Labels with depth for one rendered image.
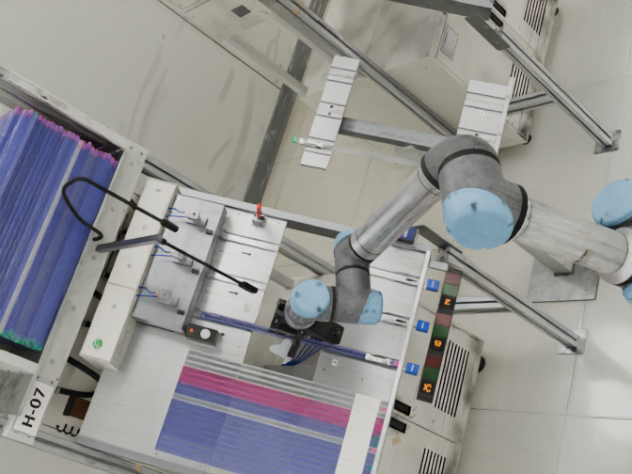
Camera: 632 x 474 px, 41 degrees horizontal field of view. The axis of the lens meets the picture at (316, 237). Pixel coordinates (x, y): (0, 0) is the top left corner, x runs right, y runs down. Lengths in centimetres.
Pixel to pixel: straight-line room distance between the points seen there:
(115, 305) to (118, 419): 28
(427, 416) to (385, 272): 62
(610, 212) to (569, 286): 100
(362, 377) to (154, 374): 51
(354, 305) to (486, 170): 42
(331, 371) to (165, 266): 49
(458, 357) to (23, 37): 224
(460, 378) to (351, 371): 72
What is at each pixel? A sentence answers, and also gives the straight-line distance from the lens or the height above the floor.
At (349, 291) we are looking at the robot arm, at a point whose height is 106.
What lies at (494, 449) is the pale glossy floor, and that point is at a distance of 278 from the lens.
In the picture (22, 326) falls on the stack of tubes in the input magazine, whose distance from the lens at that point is 204.
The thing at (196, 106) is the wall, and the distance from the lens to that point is 420.
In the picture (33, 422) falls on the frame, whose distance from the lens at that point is 209.
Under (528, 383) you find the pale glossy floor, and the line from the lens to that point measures 278.
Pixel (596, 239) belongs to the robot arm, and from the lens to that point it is 168.
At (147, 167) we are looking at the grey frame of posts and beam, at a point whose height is 129.
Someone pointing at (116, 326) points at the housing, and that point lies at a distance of 214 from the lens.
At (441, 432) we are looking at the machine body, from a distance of 269.
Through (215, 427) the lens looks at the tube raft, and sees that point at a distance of 209.
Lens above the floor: 216
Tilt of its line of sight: 34 degrees down
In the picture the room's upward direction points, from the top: 58 degrees counter-clockwise
